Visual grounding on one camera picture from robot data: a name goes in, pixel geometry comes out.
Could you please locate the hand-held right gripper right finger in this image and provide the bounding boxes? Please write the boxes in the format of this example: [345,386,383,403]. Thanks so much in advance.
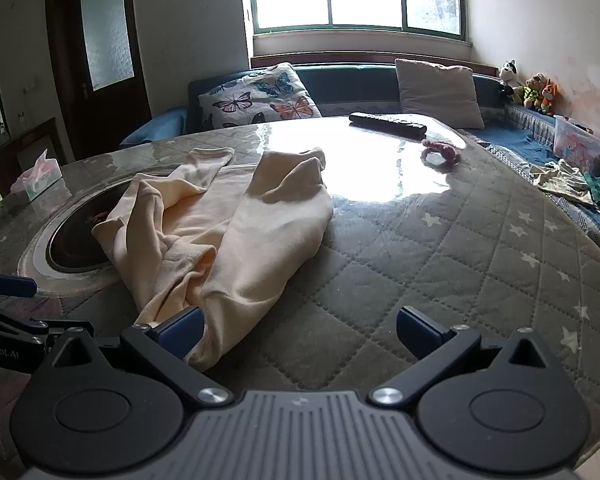
[369,305,563,407]

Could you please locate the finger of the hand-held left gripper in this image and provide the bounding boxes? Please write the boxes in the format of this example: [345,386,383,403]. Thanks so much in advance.
[0,302,95,348]
[0,271,40,301]

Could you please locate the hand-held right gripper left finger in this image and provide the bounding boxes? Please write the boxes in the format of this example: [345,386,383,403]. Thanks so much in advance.
[32,305,233,407]

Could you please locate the cream pants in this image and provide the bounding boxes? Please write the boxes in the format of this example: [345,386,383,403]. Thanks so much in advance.
[91,146,335,373]

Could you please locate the round black cooktop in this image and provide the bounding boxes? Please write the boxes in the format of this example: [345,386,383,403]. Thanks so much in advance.
[17,175,146,297]

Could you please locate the tissue box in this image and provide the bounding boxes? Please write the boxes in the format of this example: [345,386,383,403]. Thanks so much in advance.
[11,149,63,203]

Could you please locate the pink hair scrunchie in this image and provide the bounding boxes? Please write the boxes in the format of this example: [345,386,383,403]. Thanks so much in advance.
[420,139,462,166]

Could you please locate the black remote control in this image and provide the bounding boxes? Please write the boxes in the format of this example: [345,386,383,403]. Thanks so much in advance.
[349,112,427,141]

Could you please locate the beige crumpled cloth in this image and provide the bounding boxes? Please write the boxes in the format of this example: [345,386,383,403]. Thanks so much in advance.
[527,159,593,206]

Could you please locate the dark wooden door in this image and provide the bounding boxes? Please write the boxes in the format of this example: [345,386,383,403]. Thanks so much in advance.
[45,0,153,161]

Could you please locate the plain grey pillow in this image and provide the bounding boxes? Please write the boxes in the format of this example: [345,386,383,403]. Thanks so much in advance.
[395,58,485,130]

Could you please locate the butterfly print pillow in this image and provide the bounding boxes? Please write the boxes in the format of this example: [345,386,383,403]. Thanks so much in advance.
[197,62,323,131]

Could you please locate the clear plastic storage box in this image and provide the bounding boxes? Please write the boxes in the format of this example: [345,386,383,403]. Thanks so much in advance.
[552,114,600,173]

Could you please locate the blue sofa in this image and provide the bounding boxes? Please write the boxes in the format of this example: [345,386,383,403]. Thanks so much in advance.
[120,62,600,251]

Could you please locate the brown plush bear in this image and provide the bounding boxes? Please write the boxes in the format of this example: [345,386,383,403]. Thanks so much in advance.
[517,74,546,110]

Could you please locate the orange plush fox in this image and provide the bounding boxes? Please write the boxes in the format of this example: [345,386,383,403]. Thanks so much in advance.
[539,79,560,116]

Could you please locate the black and white plush toy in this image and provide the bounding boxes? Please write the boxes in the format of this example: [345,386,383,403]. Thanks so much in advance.
[497,59,520,88]

